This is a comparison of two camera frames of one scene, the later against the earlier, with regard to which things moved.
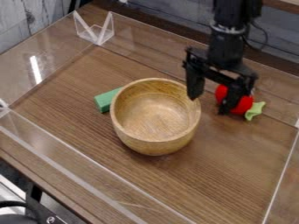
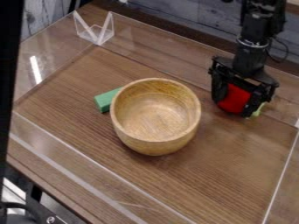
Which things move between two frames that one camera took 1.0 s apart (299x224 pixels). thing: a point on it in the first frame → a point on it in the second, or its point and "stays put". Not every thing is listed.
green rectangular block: x=103 y=100 stays put
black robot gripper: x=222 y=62 → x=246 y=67
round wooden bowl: x=154 y=116 stays put
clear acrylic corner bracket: x=96 y=33 stays put
